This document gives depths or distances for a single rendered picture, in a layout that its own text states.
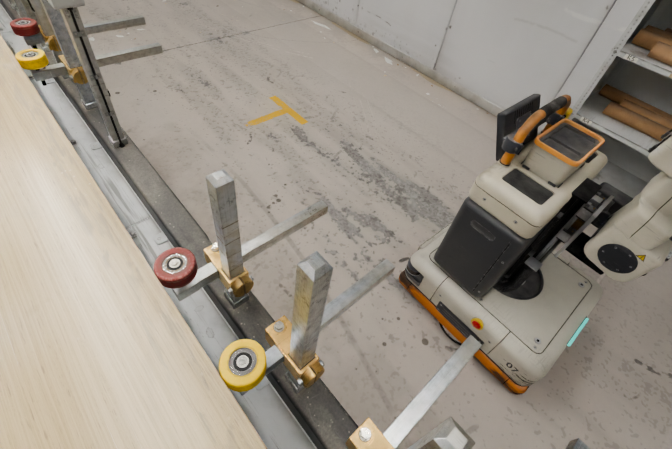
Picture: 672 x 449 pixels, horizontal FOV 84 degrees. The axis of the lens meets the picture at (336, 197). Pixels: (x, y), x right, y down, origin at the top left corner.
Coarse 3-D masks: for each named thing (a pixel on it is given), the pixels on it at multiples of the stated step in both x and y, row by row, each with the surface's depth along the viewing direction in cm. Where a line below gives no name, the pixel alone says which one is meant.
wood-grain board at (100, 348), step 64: (0, 64) 116; (0, 128) 96; (0, 192) 83; (64, 192) 85; (0, 256) 72; (64, 256) 74; (128, 256) 76; (0, 320) 64; (64, 320) 66; (128, 320) 67; (0, 384) 58; (64, 384) 59; (128, 384) 60; (192, 384) 61; (0, 448) 53; (64, 448) 54; (128, 448) 54; (192, 448) 55; (256, 448) 56
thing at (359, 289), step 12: (384, 264) 91; (372, 276) 88; (384, 276) 90; (348, 288) 85; (360, 288) 86; (372, 288) 89; (336, 300) 83; (348, 300) 83; (324, 312) 81; (336, 312) 81; (324, 324) 79; (276, 348) 74; (276, 360) 73
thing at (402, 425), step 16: (464, 352) 78; (448, 368) 75; (432, 384) 72; (448, 384) 73; (416, 400) 70; (432, 400) 70; (400, 416) 68; (416, 416) 68; (384, 432) 66; (400, 432) 66
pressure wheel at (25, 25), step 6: (24, 18) 136; (30, 18) 136; (12, 24) 132; (18, 24) 133; (24, 24) 134; (30, 24) 133; (36, 24) 135; (18, 30) 132; (24, 30) 132; (30, 30) 134; (36, 30) 135; (36, 48) 141
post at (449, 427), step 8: (440, 424) 45; (448, 424) 42; (456, 424) 42; (432, 432) 46; (440, 432) 42; (448, 432) 41; (456, 432) 41; (464, 432) 42; (424, 440) 47; (432, 440) 42; (440, 440) 41; (448, 440) 41; (456, 440) 41; (464, 440) 41; (472, 440) 42; (408, 448) 56; (416, 448) 47; (424, 448) 44; (432, 448) 43; (440, 448) 41; (448, 448) 41; (456, 448) 40; (464, 448) 41
